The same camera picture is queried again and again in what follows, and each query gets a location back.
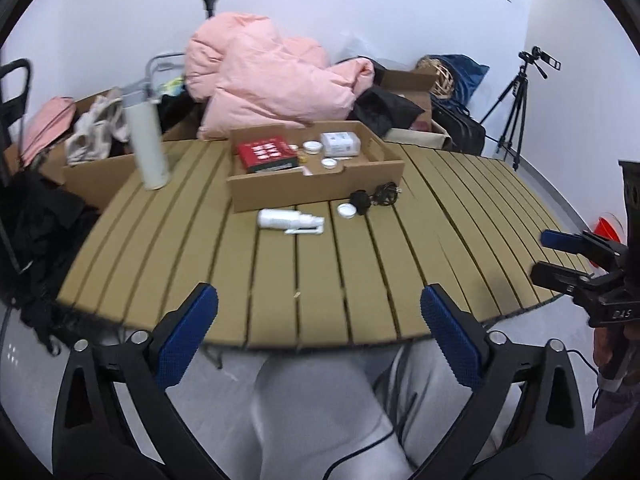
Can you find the black clothing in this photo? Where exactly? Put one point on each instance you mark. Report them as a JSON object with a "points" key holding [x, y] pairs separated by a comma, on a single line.
{"points": [[175, 110]]}

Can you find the red box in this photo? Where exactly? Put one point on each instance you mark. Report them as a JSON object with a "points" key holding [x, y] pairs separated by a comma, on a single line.
{"points": [[265, 154]]}

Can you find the cardboard tray box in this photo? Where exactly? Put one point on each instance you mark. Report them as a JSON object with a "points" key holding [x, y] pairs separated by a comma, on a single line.
{"points": [[300, 190]]}

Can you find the small white jar lid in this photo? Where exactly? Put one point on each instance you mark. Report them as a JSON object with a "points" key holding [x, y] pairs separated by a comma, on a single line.
{"points": [[346, 210]]}

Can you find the red plastic container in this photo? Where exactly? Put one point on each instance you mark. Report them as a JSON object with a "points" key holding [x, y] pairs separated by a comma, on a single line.
{"points": [[607, 227]]}

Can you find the white spray bottle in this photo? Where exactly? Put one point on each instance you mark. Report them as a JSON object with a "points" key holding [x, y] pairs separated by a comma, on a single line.
{"points": [[280, 218]]}

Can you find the black tripod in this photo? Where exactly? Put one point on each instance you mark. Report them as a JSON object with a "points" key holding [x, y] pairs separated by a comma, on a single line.
{"points": [[520, 87]]}

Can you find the white box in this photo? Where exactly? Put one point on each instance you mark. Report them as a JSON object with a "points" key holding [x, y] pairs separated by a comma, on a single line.
{"points": [[340, 144]]}

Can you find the beige cloth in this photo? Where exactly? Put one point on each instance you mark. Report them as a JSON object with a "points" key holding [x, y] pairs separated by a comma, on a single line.
{"points": [[92, 135]]}

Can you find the person's left leg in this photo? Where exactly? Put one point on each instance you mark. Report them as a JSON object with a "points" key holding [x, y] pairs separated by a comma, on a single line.
{"points": [[320, 410]]}

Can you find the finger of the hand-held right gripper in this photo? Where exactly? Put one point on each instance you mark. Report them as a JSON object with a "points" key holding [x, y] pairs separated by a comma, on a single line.
{"points": [[562, 240], [560, 277]]}

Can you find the white thermos bottle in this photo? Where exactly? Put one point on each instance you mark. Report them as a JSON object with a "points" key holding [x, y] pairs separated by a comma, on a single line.
{"points": [[147, 150]]}

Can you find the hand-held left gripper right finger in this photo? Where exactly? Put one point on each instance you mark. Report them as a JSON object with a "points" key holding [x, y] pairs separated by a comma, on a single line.
{"points": [[450, 340]]}

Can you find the woven rattan basket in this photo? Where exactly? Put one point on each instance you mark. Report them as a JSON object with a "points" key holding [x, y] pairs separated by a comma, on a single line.
{"points": [[442, 80]]}

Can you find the open cardboard box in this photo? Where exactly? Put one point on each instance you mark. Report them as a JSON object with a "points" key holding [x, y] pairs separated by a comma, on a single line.
{"points": [[405, 82]]}

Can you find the grey metal frame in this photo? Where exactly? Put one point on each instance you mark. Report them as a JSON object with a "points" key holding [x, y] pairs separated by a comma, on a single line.
{"points": [[165, 55]]}

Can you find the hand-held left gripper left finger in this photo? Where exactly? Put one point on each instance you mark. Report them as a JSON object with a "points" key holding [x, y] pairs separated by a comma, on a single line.
{"points": [[187, 335]]}

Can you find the person's right hand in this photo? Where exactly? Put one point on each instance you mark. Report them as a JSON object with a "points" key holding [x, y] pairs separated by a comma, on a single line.
{"points": [[610, 355]]}

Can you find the blue bag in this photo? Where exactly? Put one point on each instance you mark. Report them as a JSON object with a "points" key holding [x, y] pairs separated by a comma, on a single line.
{"points": [[467, 72]]}

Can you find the person's right leg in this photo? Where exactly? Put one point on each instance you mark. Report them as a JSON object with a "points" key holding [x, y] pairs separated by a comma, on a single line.
{"points": [[420, 420]]}

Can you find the black plastic bag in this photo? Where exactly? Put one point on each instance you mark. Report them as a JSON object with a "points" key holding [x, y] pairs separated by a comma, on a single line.
{"points": [[385, 110]]}

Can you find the black suitcase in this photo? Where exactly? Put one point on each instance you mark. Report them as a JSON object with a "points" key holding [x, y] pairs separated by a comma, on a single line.
{"points": [[460, 130]]}

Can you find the large cardboard box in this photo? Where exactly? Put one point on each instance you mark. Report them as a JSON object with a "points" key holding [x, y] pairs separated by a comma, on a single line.
{"points": [[95, 180]]}

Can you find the green patterned cloth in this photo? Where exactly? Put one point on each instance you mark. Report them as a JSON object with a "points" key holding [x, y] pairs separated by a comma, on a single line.
{"points": [[171, 86]]}

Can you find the pink duvet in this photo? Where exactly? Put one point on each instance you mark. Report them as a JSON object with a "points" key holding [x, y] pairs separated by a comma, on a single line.
{"points": [[260, 75]]}

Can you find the pink cloth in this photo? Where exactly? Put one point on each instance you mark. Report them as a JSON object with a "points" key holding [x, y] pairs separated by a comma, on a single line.
{"points": [[47, 125]]}

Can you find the person's leg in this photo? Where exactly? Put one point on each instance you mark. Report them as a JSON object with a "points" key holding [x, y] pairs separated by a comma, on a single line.
{"points": [[420, 420], [320, 410]]}

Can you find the white round jar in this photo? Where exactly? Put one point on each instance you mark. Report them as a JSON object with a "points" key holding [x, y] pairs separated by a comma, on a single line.
{"points": [[312, 147], [330, 162]]}

